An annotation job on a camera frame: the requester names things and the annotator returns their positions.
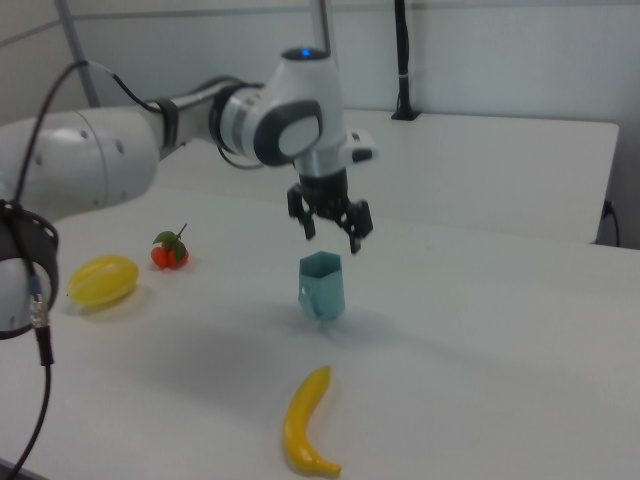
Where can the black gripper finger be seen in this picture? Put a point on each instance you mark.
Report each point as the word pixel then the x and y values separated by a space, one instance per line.
pixel 360 222
pixel 302 217

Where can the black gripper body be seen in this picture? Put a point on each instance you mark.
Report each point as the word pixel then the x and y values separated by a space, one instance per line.
pixel 325 195

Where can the light blue hexagonal mug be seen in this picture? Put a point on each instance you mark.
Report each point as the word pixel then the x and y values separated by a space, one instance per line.
pixel 327 295

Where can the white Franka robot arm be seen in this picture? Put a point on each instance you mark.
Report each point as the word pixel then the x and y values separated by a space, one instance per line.
pixel 90 160

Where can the white background table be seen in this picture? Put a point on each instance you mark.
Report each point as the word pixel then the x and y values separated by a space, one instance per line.
pixel 475 170

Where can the small orange fruit cluster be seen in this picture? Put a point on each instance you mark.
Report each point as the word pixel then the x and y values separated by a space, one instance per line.
pixel 170 255

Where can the yellow plastic banana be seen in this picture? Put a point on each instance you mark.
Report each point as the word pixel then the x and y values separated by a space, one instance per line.
pixel 302 415

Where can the yellow plastic starfruit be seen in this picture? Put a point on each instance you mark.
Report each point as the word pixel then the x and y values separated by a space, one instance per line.
pixel 102 281

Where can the black camera stand pole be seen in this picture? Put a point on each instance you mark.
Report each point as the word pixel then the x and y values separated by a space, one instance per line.
pixel 403 60

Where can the grey metal wall post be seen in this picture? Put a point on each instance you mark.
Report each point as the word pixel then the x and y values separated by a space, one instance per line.
pixel 326 22

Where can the aluminium frame post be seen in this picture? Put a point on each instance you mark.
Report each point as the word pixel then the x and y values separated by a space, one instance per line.
pixel 80 50

